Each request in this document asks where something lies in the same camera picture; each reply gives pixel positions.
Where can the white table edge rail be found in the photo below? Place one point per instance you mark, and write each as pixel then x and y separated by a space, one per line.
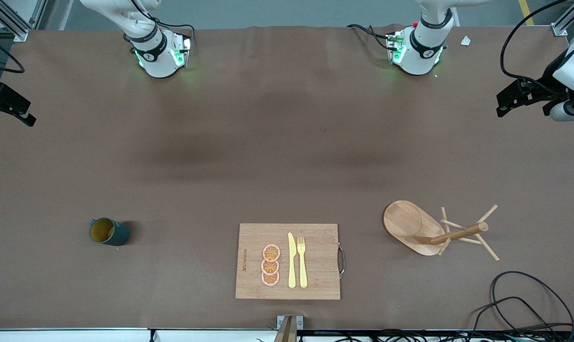
pixel 78 335

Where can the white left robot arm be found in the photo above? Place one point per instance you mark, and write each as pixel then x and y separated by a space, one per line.
pixel 417 57

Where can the yellow plastic knife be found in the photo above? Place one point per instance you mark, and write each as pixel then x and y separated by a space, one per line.
pixel 292 266

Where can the wooden mug rack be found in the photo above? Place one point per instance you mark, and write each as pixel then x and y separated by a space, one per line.
pixel 405 223

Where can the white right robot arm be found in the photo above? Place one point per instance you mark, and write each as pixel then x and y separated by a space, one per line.
pixel 158 61

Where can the metal table edge bracket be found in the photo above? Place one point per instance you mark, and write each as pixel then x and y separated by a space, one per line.
pixel 286 327

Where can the bamboo cutting board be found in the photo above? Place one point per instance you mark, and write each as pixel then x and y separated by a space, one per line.
pixel 320 266

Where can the yellow plastic fork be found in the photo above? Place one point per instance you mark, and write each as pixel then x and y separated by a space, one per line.
pixel 303 270

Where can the teal cup with yellow inside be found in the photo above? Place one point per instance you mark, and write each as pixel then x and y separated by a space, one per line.
pixel 118 233

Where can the toy orange slice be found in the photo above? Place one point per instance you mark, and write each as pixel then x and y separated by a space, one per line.
pixel 271 252
pixel 269 267
pixel 270 280

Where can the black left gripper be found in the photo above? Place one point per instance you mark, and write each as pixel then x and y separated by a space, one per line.
pixel 536 91

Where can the white paper scrap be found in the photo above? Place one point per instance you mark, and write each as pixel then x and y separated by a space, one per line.
pixel 465 41

